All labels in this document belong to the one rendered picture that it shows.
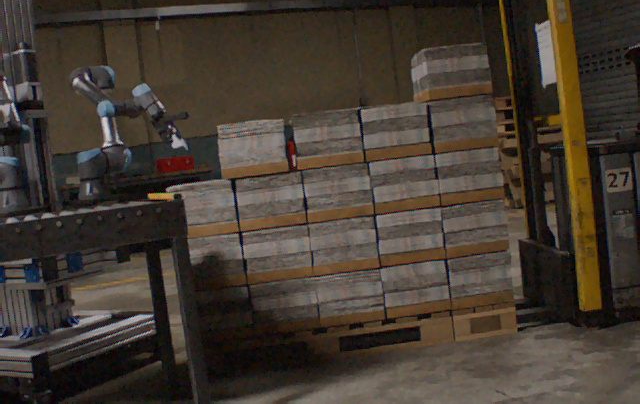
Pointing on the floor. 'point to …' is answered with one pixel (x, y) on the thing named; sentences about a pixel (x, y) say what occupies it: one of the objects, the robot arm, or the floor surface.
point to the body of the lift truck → (608, 213)
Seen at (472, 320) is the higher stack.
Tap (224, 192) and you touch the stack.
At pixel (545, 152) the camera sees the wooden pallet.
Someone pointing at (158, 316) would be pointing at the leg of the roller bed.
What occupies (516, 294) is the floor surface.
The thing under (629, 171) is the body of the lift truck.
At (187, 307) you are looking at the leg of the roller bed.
